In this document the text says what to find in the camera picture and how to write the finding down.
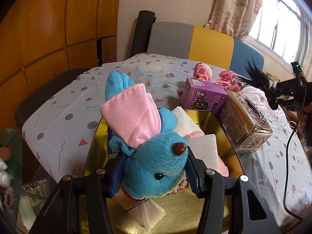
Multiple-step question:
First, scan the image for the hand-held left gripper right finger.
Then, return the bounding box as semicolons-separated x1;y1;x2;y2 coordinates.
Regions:
186;151;281;234

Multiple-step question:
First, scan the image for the pink towel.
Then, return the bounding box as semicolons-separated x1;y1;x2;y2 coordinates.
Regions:
182;129;230;177

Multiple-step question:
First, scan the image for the dark brown chair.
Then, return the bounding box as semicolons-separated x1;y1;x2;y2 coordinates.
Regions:
15;68;90;127

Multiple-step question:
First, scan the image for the black cable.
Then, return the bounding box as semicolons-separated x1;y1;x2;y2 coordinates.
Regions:
284;77;308;221

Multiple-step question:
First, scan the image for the beige cloth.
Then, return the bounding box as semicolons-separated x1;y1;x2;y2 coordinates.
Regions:
114;185;166;230

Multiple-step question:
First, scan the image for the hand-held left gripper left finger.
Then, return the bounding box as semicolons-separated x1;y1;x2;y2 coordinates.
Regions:
29;155;127;234

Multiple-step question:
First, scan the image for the grey yellow blue chair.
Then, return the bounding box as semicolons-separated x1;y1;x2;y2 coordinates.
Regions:
132;10;265;74

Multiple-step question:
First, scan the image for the glass side table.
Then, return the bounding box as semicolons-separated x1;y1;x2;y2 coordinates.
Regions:
0;128;23;226

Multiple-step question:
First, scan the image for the wooden wardrobe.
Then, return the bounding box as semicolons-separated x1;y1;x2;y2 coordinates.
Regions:
0;0;122;129

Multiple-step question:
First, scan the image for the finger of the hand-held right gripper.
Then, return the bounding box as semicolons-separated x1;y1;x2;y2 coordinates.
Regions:
280;99;299;108
275;79;303;94

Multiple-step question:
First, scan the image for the gold tin box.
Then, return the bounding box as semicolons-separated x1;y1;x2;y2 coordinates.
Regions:
83;107;244;234

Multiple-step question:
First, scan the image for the printed light blue tablecloth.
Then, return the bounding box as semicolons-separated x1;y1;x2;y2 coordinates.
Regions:
21;53;308;227

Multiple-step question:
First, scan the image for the blue plush toy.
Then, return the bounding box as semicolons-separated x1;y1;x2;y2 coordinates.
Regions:
101;71;191;199

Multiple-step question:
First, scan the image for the window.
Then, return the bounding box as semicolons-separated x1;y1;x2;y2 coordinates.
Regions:
244;0;312;66

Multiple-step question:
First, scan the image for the brown scrunchie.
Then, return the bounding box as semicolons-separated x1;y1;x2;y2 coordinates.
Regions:
168;178;189;195

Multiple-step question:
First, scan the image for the white waffle cloth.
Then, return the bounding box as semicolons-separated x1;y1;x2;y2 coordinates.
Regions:
171;106;203;137

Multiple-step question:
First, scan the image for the clear plastic packet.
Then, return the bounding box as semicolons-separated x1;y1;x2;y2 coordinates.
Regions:
21;178;53;225

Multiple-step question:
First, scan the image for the patterned curtain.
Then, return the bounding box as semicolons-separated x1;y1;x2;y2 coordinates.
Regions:
208;0;264;41

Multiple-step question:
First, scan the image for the pink spotted plush toy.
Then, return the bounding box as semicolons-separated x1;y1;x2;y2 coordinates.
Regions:
178;63;243;97

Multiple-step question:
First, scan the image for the ornate gold tissue box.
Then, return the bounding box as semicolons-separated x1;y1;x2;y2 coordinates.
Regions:
218;91;273;154

